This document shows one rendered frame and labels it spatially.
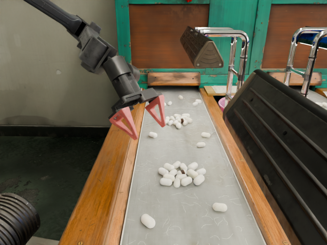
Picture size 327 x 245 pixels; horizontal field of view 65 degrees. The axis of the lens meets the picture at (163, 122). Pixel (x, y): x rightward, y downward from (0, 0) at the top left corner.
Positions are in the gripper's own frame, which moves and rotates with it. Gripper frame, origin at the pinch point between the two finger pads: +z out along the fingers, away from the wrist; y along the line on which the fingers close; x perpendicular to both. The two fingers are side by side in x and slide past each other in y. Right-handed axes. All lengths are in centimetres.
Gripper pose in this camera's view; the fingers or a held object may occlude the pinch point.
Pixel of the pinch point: (149, 129)
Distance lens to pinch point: 63.3
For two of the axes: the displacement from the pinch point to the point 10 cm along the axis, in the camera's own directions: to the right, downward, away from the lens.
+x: 5.8, -3.8, -7.3
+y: -6.7, 3.0, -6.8
